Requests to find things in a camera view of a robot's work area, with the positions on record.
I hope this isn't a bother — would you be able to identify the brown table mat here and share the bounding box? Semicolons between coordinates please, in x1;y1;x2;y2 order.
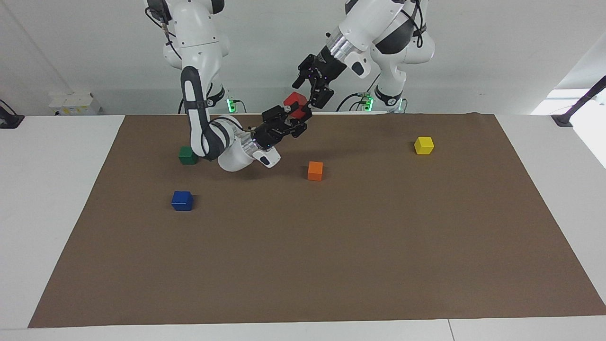
27;113;606;329

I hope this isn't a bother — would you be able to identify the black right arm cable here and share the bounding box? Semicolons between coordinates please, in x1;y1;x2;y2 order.
144;6;184;61

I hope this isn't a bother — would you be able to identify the black table clamp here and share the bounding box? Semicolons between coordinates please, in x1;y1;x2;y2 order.
0;99;25;129

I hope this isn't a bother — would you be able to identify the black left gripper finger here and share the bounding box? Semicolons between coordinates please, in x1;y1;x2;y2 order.
307;83;333;111
292;54;314;90

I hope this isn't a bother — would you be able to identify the blue cube block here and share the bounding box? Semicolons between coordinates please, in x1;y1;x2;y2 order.
171;191;194;212

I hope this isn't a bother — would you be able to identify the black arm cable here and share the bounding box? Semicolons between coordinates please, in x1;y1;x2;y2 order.
144;6;184;61
411;0;426;49

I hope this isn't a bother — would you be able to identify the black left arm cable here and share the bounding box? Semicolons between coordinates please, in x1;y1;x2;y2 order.
411;0;426;49

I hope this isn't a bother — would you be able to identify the red cube block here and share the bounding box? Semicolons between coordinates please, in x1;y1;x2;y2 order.
283;91;309;119

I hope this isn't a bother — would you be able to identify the black slanted stand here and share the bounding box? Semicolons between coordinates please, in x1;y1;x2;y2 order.
551;75;606;127

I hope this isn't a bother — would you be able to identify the white box with yellow labels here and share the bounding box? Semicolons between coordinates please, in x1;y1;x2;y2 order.
48;92;102;117

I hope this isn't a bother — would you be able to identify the black left base cable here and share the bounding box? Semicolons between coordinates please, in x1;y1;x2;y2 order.
336;92;371;113

